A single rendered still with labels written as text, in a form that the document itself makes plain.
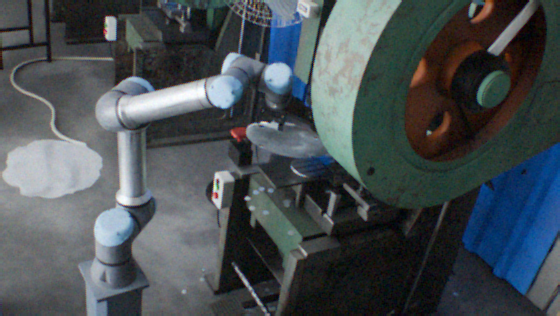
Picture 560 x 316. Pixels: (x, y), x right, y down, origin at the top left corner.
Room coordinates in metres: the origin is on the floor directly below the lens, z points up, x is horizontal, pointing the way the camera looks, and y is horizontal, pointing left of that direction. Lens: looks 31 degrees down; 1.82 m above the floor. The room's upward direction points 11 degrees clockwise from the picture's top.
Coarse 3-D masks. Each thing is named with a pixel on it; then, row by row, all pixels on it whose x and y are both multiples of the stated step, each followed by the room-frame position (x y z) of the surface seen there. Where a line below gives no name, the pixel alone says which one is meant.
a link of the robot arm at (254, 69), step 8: (232, 56) 1.42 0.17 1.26; (240, 56) 1.43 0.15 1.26; (224, 64) 1.40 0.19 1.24; (232, 64) 1.39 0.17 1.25; (240, 64) 1.38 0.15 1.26; (248, 64) 1.39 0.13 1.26; (256, 64) 1.41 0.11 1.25; (264, 64) 1.42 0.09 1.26; (248, 72) 1.36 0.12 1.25; (256, 72) 1.39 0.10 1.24; (256, 80) 1.38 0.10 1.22; (256, 88) 1.39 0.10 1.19
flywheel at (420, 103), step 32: (512, 0) 1.53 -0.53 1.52; (448, 32) 1.41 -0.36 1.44; (480, 32) 1.48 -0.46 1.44; (512, 32) 1.47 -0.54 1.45; (544, 32) 1.59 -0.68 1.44; (448, 64) 1.40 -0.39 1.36; (480, 64) 1.35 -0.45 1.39; (512, 64) 1.59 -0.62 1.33; (416, 96) 1.38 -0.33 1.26; (448, 96) 1.41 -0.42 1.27; (480, 96) 1.33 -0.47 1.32; (512, 96) 1.61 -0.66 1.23; (416, 128) 1.40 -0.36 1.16; (448, 128) 1.48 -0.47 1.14; (480, 128) 1.57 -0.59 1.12; (448, 160) 1.47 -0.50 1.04
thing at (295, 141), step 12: (252, 132) 1.67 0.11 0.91; (264, 132) 1.65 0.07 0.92; (276, 132) 1.64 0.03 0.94; (288, 132) 1.62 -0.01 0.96; (300, 132) 1.61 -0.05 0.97; (312, 132) 1.60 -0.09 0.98; (264, 144) 1.73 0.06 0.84; (276, 144) 1.71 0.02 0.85; (288, 144) 1.70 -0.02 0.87; (300, 144) 1.69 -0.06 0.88; (312, 144) 1.66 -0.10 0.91; (288, 156) 1.77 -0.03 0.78; (300, 156) 1.75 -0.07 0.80
